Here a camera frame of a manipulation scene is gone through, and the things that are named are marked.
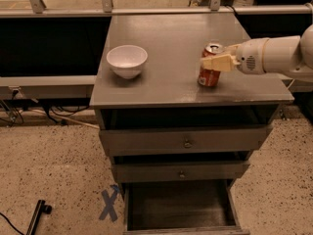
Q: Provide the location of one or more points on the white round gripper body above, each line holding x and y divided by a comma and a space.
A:
249, 57

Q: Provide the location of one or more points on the red coke can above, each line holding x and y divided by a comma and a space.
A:
209, 78

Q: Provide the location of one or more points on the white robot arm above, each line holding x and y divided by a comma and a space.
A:
291, 56

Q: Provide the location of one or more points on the brass top drawer knob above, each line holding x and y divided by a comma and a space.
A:
187, 144

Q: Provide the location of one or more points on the brass drawer knob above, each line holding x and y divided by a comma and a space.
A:
187, 144
182, 174

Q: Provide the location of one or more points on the grey wooden drawer cabinet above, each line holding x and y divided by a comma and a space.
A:
167, 95

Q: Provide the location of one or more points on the brass middle drawer knob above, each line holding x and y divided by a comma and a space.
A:
182, 174

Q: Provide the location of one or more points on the grey top drawer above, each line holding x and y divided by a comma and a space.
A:
135, 142

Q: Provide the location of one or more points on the grey middle drawer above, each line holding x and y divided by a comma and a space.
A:
131, 173

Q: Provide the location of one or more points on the grey open bottom drawer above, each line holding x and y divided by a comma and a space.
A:
181, 208

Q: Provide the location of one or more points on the white ceramic bowl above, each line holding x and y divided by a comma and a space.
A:
127, 61

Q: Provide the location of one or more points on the blue tape X mark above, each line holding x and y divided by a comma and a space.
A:
109, 200

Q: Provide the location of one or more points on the black bar tool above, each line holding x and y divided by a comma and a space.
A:
41, 207

